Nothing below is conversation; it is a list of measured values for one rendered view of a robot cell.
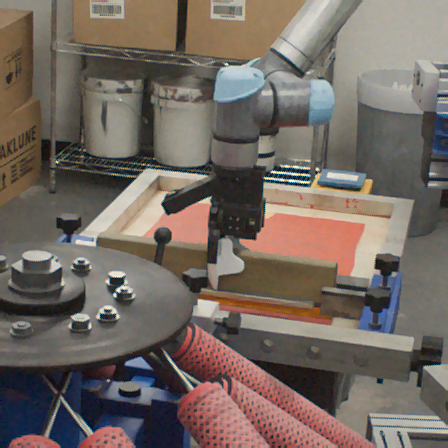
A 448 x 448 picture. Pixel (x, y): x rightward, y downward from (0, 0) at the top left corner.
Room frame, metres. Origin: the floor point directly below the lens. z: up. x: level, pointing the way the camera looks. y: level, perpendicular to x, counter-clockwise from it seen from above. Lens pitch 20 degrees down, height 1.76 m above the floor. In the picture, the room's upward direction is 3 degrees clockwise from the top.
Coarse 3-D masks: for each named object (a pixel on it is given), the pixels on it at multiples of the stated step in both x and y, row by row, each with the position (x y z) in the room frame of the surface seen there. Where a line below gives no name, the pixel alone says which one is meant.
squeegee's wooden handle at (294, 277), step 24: (96, 240) 1.90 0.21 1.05; (120, 240) 1.89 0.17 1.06; (144, 240) 1.89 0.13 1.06; (168, 264) 1.87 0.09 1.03; (192, 264) 1.86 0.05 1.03; (264, 264) 1.84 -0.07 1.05; (288, 264) 1.83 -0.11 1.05; (312, 264) 1.83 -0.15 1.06; (336, 264) 1.83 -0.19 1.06; (240, 288) 1.85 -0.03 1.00; (264, 288) 1.84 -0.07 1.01; (288, 288) 1.83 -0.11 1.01; (312, 288) 1.82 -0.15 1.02
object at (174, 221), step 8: (192, 208) 2.38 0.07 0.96; (200, 208) 2.38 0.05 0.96; (208, 208) 2.38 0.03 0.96; (168, 216) 2.32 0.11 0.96; (176, 216) 2.32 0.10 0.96; (184, 216) 2.32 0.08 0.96; (192, 216) 2.33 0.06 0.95; (200, 216) 2.33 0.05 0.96; (208, 216) 2.33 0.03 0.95; (160, 224) 2.27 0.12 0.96; (168, 224) 2.27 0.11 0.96; (176, 224) 2.27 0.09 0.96; (152, 232) 2.22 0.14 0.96
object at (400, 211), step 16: (144, 176) 2.47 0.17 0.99; (160, 176) 2.48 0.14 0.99; (176, 176) 2.48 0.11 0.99; (192, 176) 2.49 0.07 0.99; (128, 192) 2.35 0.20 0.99; (144, 192) 2.38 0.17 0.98; (272, 192) 2.44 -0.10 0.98; (288, 192) 2.43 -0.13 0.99; (304, 192) 2.42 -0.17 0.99; (320, 192) 2.43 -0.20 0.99; (336, 192) 2.43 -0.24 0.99; (112, 208) 2.24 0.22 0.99; (128, 208) 2.26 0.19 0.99; (320, 208) 2.42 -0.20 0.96; (336, 208) 2.41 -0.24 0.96; (352, 208) 2.40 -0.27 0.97; (368, 208) 2.40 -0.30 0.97; (384, 208) 2.39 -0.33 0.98; (400, 208) 2.35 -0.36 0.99; (96, 224) 2.15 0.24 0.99; (112, 224) 2.16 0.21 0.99; (400, 224) 2.25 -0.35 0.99; (400, 240) 2.16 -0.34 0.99; (400, 256) 2.07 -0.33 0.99
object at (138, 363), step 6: (132, 360) 1.47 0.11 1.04; (138, 360) 1.47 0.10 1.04; (126, 366) 1.46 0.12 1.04; (132, 366) 1.46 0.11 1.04; (138, 366) 1.45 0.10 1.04; (144, 366) 1.46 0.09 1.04; (126, 372) 1.46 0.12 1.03; (132, 372) 1.45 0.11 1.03; (138, 372) 1.45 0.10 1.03; (144, 372) 1.45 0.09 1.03; (150, 372) 1.45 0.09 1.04; (126, 378) 1.46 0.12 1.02; (132, 378) 1.45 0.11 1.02; (156, 378) 1.45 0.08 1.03; (156, 384) 1.45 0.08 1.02; (162, 384) 1.45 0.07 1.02
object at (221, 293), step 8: (208, 288) 1.85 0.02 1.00; (216, 296) 1.84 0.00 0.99; (224, 296) 1.84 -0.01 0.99; (232, 296) 1.84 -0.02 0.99; (240, 296) 1.83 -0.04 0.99; (248, 296) 1.83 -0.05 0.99; (256, 296) 1.83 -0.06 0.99; (264, 296) 1.83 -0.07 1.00; (272, 296) 1.83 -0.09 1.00; (280, 304) 1.82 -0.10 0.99; (288, 304) 1.82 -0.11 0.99; (296, 304) 1.82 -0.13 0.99; (304, 304) 1.81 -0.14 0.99; (312, 304) 1.81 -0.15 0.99
